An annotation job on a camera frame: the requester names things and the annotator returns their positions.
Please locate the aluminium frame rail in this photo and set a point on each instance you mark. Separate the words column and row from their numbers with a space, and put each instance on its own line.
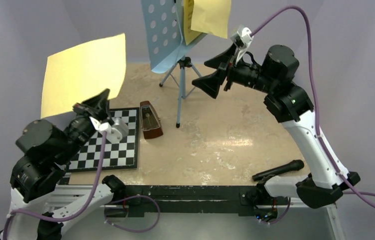
column 244, row 195

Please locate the clear plastic metronome cover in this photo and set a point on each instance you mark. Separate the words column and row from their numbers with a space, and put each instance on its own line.
column 150, row 120

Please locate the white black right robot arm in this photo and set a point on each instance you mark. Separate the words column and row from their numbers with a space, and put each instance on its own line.
column 293, row 109

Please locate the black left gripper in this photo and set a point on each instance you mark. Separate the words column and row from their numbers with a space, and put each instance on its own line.
column 100, row 100

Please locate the brown wooden metronome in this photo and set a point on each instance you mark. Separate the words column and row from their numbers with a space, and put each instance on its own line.
column 152, row 134

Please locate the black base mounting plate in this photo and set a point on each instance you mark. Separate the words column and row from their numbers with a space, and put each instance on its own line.
column 138, row 206

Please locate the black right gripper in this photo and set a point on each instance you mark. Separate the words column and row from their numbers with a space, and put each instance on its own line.
column 210, row 83

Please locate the black white checkerboard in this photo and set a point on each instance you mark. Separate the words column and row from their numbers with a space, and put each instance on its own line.
column 117, row 156

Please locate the blue tripod music stand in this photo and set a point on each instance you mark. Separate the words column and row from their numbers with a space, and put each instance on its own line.
column 167, row 49

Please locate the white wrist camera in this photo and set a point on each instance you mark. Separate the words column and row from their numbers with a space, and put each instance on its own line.
column 242, row 40
column 114, row 132

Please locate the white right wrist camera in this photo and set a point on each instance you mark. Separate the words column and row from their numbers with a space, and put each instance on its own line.
column 242, row 40

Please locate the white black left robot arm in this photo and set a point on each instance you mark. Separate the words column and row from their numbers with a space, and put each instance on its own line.
column 34, row 177

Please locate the black cylindrical tube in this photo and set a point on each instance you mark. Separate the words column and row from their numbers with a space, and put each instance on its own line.
column 294, row 165

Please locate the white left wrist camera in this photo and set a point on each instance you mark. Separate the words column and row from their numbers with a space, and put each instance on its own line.
column 114, row 132

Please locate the yellow sheet music paper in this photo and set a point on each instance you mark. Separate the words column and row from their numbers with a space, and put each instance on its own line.
column 83, row 71

